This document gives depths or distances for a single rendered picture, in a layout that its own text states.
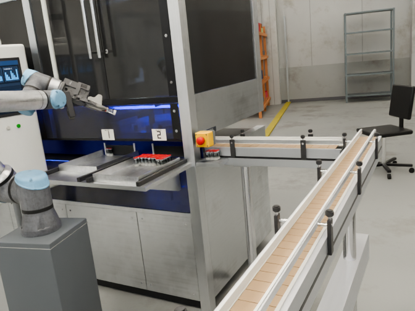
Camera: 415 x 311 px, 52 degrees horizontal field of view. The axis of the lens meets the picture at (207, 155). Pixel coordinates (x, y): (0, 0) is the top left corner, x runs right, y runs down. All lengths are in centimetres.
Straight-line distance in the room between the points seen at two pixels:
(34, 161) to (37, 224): 96
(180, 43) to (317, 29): 928
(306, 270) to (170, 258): 155
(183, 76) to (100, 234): 114
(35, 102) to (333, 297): 128
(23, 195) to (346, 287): 122
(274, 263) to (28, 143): 190
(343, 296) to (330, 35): 991
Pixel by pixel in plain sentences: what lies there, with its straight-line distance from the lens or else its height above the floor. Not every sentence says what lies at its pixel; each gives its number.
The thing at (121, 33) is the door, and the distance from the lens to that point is 226.
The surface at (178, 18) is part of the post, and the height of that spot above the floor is 157.
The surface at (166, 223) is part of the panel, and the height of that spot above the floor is 53.
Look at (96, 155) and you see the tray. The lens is 250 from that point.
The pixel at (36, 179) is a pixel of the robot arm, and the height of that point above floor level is 100.
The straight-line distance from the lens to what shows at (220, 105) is 235.
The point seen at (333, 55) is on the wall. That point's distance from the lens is 1120.
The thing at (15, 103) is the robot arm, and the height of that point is 129.
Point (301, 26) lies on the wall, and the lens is 1123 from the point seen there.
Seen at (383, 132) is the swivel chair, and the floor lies 47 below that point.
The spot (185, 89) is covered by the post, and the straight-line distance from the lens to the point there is 205.
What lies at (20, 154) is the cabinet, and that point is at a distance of 259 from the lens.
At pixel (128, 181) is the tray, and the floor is 89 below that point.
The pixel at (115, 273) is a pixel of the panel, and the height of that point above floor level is 16.
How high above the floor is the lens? 139
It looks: 13 degrees down
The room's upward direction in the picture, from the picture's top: 6 degrees counter-clockwise
